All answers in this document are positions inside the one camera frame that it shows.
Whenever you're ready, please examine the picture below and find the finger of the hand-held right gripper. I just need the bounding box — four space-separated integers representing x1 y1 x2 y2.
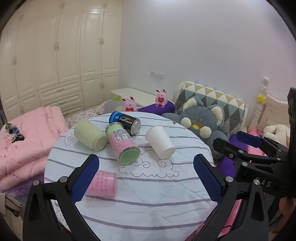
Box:
212 137 281 166
237 131 289 160

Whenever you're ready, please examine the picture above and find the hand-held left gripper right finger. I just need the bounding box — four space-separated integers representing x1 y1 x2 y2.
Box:
193 153 271 241

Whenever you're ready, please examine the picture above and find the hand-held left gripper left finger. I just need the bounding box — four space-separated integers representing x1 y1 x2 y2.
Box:
22 153 100 241

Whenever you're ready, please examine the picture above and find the white paper cup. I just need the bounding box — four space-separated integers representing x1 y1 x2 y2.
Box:
145 125 176 159

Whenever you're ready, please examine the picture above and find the person's right forearm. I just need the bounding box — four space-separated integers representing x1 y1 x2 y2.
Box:
272 195 296 234

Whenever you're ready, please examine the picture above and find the pink cup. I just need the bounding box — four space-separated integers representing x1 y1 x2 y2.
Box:
84 170 117 198

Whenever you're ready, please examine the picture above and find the light green cup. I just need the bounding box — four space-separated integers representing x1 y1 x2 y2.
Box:
74 119 107 151

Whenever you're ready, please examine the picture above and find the purple blanket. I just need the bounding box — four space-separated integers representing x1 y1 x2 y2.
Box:
216 134 245 178

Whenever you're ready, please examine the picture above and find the white plush toy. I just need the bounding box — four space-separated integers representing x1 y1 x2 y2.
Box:
262 124 290 142

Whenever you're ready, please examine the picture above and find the cream bed headboard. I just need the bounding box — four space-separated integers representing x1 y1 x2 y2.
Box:
247 77 290 135

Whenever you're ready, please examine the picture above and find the pink cloth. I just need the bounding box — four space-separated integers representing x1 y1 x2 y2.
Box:
217 199 243 237

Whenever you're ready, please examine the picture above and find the grey cat plush cushion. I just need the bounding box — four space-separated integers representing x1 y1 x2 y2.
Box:
161 97 229 160

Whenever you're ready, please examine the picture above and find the triangle patterned headboard cover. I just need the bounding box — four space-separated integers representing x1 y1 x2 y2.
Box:
174 81 245 137

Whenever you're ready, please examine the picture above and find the pink labelled green bottle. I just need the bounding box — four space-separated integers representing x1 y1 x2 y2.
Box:
105 123 141 165

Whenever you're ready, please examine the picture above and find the heart print bed sheet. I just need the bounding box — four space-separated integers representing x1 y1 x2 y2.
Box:
65 100 123 129

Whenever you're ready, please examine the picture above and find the pink quilt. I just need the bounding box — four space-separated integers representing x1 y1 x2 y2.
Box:
0 106 70 193

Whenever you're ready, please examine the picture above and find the blue and black canister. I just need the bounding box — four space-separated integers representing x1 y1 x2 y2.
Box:
109 111 141 136

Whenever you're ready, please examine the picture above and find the purple pillow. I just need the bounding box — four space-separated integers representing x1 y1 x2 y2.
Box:
138 101 175 116

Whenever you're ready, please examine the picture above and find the pink bunny plush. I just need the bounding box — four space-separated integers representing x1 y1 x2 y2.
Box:
155 88 168 107
121 96 139 112

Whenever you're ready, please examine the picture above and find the small dark toy figure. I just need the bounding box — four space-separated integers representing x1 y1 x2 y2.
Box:
5 123 25 142

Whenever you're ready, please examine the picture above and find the cream wardrobe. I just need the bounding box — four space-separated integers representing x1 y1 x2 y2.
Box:
0 0 123 118

